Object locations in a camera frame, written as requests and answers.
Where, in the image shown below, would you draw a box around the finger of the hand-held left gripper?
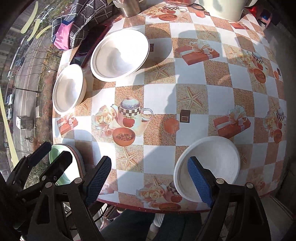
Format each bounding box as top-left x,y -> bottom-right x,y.
16,151 -> 73,202
6,142 -> 52,193

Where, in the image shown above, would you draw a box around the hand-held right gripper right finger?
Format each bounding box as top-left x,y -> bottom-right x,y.
187,156 -> 272,241

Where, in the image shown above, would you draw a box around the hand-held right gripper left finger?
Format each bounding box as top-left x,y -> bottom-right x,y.
27,156 -> 112,241

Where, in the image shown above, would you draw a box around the green plastic plate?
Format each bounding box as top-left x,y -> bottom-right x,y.
49,144 -> 72,186

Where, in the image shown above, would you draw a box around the pink plastic plate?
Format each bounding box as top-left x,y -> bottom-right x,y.
62,144 -> 86,186

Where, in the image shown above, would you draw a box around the white paper bowl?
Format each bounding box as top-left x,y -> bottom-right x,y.
173,136 -> 241,203
53,64 -> 87,115
90,29 -> 150,82

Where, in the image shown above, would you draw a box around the studded grey shoe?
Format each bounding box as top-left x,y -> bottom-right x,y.
105,205 -> 125,220

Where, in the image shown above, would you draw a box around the person's right leg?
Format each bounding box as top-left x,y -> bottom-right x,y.
159,212 -> 208,241

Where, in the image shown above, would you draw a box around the person's leg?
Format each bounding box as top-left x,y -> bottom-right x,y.
102,210 -> 155,241
159,212 -> 208,241

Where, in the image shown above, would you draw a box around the person's left leg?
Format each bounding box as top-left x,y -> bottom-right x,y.
102,210 -> 155,241

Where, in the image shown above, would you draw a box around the white shoe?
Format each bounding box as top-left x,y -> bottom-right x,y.
150,213 -> 165,232

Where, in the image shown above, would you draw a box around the checkered printed tablecloth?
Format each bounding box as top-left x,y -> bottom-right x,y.
52,0 -> 288,212

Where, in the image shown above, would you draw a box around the pink cloth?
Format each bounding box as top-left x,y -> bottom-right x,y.
53,22 -> 75,50

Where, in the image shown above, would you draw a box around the dark red tray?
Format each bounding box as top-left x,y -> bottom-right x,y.
69,23 -> 114,66

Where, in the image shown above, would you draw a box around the dark plaid cloth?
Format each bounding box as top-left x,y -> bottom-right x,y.
51,0 -> 123,47

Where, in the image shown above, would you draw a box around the metal cup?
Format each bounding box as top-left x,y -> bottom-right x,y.
115,0 -> 141,18

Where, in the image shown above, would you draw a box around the cream plastic bucket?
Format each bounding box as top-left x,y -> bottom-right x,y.
198,0 -> 245,22

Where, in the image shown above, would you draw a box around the blue stool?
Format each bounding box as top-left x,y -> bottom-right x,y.
258,9 -> 274,28

